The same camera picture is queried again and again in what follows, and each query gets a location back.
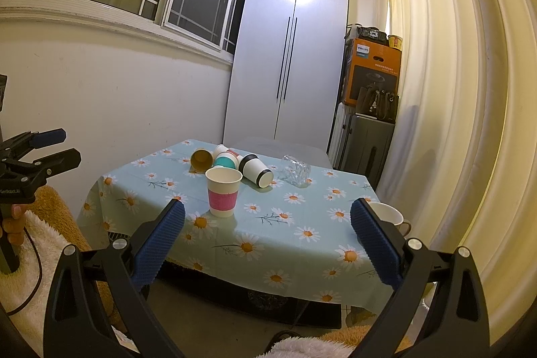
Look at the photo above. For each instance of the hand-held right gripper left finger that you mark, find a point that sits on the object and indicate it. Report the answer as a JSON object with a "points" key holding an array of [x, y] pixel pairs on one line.
{"points": [[161, 244]]}

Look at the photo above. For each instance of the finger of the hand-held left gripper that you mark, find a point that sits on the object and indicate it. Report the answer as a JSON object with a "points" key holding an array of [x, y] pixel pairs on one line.
{"points": [[63, 159], [48, 137]]}

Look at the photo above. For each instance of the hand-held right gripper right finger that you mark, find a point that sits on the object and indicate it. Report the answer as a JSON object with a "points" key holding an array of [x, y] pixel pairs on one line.
{"points": [[377, 244]]}

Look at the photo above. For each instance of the pink band paper cup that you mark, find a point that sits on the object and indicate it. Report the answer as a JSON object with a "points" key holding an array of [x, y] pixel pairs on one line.
{"points": [[222, 203]]}

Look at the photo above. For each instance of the yellow brown paper cup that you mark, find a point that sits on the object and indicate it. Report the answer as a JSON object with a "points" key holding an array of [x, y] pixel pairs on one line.
{"points": [[200, 159]]}

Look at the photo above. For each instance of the teal paper cup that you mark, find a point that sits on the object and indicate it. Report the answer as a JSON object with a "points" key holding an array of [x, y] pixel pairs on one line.
{"points": [[226, 162]]}

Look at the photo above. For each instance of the clear glass cup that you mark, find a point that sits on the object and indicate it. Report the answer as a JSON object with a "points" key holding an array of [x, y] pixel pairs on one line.
{"points": [[295, 169]]}

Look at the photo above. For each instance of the white red paper cup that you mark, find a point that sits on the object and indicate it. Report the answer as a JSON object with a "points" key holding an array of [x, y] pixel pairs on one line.
{"points": [[222, 151]]}

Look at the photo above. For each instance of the black and white paper cup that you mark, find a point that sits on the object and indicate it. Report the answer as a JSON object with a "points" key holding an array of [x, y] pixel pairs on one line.
{"points": [[254, 169]]}

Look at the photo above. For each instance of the yellow noodle cup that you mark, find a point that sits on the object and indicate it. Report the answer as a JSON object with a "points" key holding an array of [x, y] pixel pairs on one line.
{"points": [[394, 41]]}

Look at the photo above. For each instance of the person's left hand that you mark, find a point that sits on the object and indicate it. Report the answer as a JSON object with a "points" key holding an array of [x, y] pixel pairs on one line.
{"points": [[14, 221]]}

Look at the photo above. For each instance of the white ceramic mug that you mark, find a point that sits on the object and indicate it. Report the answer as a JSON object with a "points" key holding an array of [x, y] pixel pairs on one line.
{"points": [[388, 213]]}

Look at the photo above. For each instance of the daisy print tablecloth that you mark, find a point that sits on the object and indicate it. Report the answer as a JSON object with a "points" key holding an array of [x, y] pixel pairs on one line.
{"points": [[293, 215]]}

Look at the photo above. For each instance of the grey suitcase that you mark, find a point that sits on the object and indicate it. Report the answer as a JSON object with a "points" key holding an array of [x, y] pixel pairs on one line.
{"points": [[365, 148]]}

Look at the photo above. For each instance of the white suitcase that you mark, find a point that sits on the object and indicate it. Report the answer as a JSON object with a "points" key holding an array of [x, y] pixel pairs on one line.
{"points": [[337, 131]]}

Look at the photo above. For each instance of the dark handbag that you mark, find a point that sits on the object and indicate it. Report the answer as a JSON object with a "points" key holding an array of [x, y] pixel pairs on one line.
{"points": [[384, 104]]}

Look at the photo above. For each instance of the cream curtain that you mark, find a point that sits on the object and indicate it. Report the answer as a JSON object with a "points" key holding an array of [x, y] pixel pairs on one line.
{"points": [[461, 89]]}

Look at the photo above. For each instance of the orange cardboard box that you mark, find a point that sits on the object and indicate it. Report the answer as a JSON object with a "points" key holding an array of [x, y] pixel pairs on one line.
{"points": [[377, 60]]}

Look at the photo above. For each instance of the black box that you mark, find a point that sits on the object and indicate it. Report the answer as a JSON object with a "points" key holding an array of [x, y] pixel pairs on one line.
{"points": [[369, 33]]}

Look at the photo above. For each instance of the white wardrobe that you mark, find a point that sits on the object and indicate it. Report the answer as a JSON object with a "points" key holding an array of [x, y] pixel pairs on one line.
{"points": [[268, 47]]}

